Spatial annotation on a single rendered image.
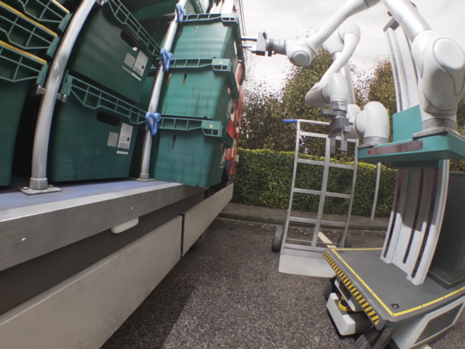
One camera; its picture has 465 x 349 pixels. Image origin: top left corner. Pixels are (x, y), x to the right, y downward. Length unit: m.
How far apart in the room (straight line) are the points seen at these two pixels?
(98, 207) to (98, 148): 0.25
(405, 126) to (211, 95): 0.95
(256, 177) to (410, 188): 2.61
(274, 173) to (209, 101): 2.64
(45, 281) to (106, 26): 0.61
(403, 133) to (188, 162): 1.05
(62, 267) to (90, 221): 0.10
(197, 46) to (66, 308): 0.97
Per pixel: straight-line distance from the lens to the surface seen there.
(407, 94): 1.27
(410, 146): 0.86
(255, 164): 3.37
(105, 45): 0.64
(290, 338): 1.01
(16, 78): 0.46
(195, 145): 0.75
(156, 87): 0.82
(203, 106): 0.79
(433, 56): 0.63
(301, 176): 3.47
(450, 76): 0.62
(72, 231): 0.36
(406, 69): 1.35
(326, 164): 1.70
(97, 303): 0.47
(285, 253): 1.84
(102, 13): 0.64
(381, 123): 1.15
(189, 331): 0.97
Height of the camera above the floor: 0.73
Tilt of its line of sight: 2 degrees down
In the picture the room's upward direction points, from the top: 6 degrees clockwise
